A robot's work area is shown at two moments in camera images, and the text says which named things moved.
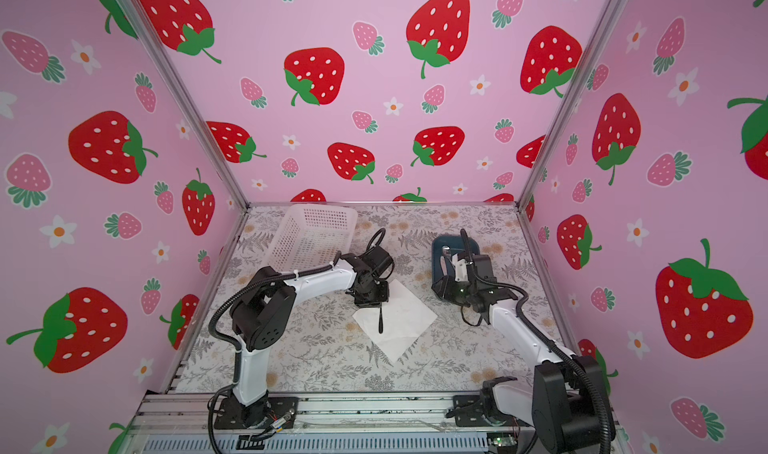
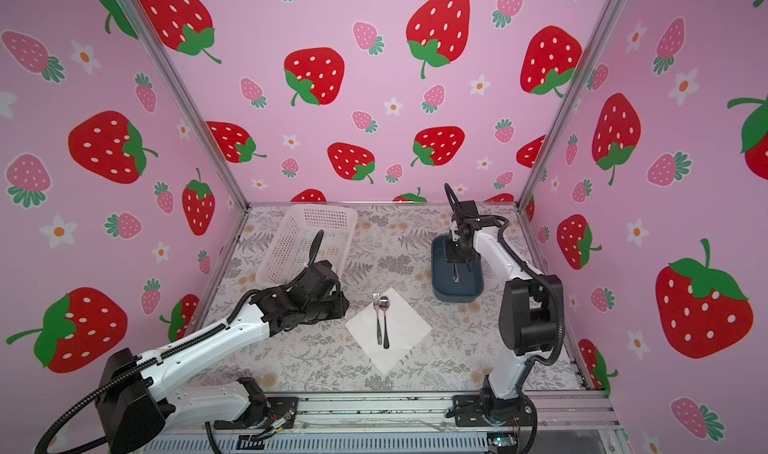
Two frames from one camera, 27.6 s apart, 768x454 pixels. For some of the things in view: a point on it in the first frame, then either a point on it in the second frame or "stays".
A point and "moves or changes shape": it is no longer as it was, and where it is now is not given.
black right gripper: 445,289 -> 450,255
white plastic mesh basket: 312,236 stays
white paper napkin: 404,321 moves or changes shape
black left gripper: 383,299 -> 342,305
